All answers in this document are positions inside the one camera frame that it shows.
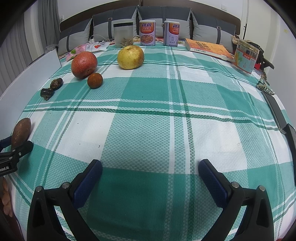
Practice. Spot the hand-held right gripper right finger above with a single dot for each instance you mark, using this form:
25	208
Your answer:
212	183

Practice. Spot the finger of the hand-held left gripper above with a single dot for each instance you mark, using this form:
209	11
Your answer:
24	149
5	142

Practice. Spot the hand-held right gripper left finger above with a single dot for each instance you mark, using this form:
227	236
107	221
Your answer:
86	183

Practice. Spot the sweet potato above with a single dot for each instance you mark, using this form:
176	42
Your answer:
22	131

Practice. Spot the white cardboard box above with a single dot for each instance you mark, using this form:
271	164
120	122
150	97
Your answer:
34	69

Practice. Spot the red apple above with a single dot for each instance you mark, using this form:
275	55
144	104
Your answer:
84	64

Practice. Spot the yellow pear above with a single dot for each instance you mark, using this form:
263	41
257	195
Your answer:
130	57

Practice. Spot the green checked cloth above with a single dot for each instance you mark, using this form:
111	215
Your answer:
148	129

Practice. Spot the long black remote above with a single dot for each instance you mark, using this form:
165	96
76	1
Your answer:
275	111

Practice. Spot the grey curtain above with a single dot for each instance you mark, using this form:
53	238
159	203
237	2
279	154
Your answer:
20	46

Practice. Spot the small dark orange fruit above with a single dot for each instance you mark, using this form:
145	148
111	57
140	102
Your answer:
95	80

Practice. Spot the pink snack packet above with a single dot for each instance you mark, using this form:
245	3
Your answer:
77	52

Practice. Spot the grey pillow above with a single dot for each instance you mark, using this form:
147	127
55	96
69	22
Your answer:
74	37
104	25
212	30
161	14

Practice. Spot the white printed packet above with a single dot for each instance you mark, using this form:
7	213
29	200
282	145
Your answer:
97	46

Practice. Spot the clear round labelled tin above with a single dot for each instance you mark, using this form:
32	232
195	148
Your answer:
245	58

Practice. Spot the orange book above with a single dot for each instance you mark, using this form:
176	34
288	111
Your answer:
208	48

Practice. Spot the dark bag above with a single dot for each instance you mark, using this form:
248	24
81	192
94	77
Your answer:
263	58

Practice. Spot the clear jar with black lid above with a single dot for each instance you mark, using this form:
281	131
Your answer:
123	34

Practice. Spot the floral blanket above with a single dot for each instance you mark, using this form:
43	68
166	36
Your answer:
159	39

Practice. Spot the labelled food can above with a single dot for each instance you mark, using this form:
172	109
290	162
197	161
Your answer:
147	32
171	33

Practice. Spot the white wall socket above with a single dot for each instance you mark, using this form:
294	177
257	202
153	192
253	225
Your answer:
224	6

